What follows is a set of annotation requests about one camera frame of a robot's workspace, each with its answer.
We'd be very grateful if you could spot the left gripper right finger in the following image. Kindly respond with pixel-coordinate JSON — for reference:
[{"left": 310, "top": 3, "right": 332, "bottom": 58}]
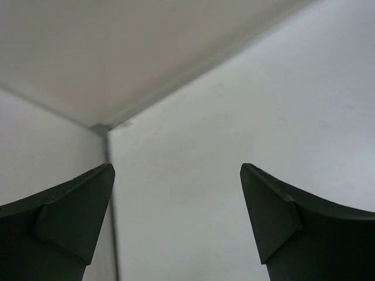
[{"left": 240, "top": 163, "right": 374, "bottom": 280}]

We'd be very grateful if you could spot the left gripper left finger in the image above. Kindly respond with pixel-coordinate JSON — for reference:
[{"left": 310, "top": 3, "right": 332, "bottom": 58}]
[{"left": 1, "top": 163, "right": 115, "bottom": 280}]

